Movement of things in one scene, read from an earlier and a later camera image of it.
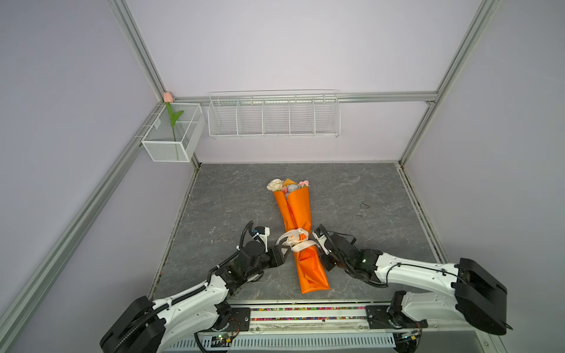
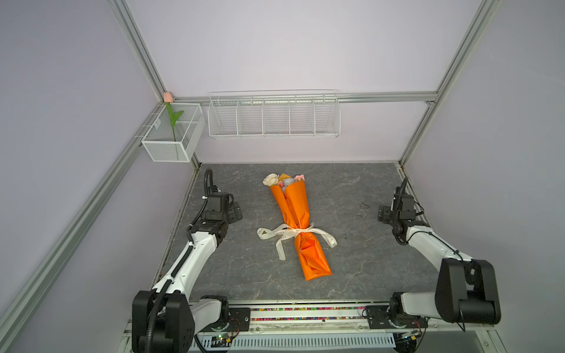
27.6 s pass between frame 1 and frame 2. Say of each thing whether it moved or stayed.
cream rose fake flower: moved
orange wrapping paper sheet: moved
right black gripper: moved
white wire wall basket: stayed
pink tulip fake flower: stayed
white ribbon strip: moved
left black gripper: moved
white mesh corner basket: stayed
